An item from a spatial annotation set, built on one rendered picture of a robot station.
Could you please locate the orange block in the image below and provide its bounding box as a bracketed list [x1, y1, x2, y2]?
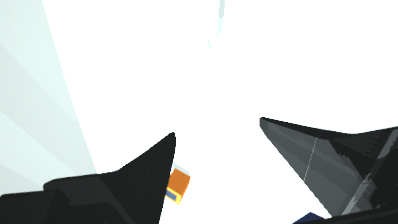
[166, 168, 191, 206]

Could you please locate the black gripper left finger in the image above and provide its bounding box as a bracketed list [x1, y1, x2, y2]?
[43, 132, 177, 224]

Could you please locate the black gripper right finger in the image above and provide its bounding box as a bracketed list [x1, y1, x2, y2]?
[258, 117, 398, 217]

